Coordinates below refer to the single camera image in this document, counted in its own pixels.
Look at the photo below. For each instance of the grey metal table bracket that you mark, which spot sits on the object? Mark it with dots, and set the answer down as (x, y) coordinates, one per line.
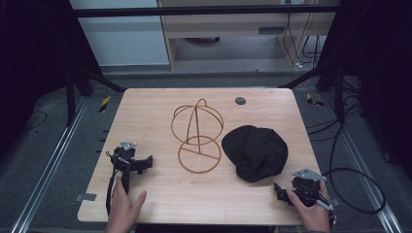
(85, 196)

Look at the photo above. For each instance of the black stand leg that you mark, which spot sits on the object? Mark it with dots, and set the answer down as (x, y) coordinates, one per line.
(338, 93)
(70, 97)

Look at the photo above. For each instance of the black yellow striped tape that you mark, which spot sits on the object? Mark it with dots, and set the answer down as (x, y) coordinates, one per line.
(104, 104)
(313, 100)

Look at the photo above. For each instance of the person's right hand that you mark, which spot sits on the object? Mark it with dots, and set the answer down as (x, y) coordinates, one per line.
(311, 213)

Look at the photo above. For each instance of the person's left hand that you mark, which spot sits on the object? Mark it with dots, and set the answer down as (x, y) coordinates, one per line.
(123, 207)

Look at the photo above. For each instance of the aluminium floor rail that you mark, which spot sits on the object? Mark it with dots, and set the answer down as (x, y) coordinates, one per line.
(366, 168)
(48, 168)

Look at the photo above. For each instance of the black cap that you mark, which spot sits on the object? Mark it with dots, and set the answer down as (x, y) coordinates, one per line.
(256, 152)

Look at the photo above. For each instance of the light wooden desk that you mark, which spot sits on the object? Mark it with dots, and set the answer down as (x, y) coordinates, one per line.
(226, 27)

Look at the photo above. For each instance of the grey round table grommet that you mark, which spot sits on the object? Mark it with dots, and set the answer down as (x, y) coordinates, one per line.
(240, 100)

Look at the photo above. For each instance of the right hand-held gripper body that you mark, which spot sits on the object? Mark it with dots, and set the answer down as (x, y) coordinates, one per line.
(307, 187)

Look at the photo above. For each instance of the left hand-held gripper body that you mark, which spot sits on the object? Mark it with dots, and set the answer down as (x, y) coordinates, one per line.
(124, 161)

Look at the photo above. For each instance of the white cabinet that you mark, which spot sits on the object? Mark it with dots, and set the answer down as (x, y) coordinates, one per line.
(123, 39)

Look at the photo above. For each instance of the black horizontal frame bar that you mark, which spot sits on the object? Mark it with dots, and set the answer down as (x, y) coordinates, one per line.
(194, 11)

